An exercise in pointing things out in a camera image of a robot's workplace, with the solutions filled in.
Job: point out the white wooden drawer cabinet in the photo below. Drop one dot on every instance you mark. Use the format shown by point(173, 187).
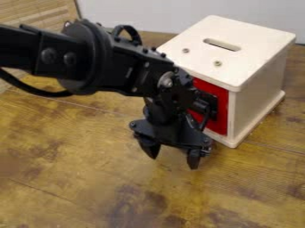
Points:
point(237, 60)

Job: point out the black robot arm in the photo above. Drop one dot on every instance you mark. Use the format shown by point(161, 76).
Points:
point(86, 60)

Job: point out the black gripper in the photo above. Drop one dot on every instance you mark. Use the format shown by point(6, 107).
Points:
point(181, 133)

